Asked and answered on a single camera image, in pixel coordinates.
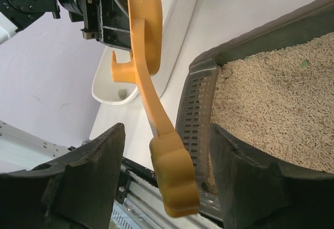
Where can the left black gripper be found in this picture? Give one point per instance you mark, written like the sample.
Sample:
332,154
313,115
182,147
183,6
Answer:
107,21

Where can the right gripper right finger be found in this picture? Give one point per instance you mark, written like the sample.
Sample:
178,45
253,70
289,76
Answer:
257,190

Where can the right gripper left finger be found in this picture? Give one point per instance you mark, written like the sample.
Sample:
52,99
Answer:
65,187

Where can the yellow litter scoop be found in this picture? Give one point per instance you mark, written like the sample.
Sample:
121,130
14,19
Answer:
171,162

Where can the dark grey litter box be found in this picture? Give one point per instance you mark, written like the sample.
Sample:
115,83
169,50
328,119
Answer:
272,88

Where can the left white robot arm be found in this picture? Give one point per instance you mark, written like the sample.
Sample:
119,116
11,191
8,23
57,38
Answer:
16,15

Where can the white plastic tub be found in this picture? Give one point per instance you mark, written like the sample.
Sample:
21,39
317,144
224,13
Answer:
176,18

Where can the aluminium mounting rail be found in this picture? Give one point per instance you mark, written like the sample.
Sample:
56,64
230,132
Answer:
78,161

